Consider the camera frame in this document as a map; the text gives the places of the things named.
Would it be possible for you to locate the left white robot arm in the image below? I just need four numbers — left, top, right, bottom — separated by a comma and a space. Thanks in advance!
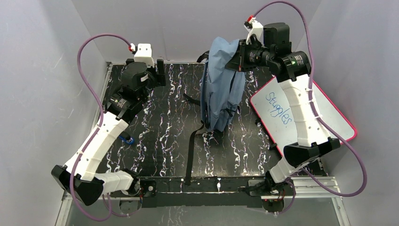
51, 59, 166, 206

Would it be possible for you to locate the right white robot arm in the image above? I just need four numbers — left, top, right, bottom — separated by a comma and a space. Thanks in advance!
226, 20, 340, 195

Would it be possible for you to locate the pink framed whiteboard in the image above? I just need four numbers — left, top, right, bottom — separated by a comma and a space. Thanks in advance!
250, 77, 357, 155

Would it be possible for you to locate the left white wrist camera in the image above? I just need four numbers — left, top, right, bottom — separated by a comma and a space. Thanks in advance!
131, 43, 155, 68

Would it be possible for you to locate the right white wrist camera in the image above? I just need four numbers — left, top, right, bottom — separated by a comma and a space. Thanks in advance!
244, 16, 263, 45

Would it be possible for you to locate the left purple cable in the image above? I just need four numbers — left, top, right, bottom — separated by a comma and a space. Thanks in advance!
69, 33, 141, 223

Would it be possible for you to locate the black front rail frame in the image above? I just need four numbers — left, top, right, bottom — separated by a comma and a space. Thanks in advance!
140, 176, 270, 208

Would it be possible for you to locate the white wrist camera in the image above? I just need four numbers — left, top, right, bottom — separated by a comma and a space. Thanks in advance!
131, 43, 155, 68
244, 16, 263, 45

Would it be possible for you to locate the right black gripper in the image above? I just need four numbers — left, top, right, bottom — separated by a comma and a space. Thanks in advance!
225, 39, 273, 73

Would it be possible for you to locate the blue student backpack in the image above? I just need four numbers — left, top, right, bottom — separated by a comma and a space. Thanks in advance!
184, 37, 246, 131

